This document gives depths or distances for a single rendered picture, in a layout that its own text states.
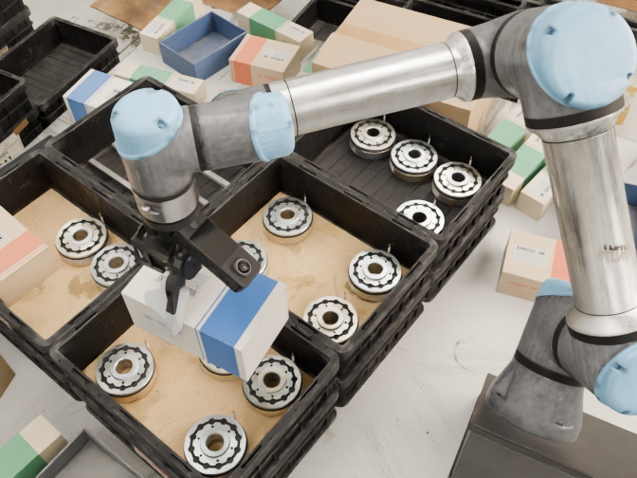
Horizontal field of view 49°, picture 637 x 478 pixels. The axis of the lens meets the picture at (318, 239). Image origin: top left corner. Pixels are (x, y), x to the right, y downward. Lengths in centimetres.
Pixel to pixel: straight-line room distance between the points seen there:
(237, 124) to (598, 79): 40
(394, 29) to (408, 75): 90
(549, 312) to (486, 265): 50
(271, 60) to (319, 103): 104
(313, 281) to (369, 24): 75
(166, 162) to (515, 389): 64
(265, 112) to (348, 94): 17
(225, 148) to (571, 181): 42
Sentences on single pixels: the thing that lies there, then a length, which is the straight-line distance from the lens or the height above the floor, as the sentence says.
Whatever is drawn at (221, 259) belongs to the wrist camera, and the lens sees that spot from 87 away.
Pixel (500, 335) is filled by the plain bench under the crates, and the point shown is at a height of 70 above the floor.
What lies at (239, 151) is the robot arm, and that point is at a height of 141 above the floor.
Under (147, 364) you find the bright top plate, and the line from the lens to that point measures 127.
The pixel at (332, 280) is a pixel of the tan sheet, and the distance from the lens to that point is 136.
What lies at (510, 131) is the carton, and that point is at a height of 76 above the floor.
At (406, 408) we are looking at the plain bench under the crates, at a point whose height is 70.
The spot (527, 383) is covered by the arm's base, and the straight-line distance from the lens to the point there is 112.
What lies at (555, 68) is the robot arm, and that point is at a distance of 82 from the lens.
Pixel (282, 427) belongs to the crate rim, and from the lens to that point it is 111.
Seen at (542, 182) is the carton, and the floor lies 76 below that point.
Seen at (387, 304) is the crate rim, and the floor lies 93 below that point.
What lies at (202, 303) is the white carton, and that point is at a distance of 98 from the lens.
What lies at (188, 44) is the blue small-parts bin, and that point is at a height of 71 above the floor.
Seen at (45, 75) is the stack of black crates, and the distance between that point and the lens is 269.
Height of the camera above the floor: 195
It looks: 52 degrees down
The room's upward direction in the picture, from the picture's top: 1 degrees counter-clockwise
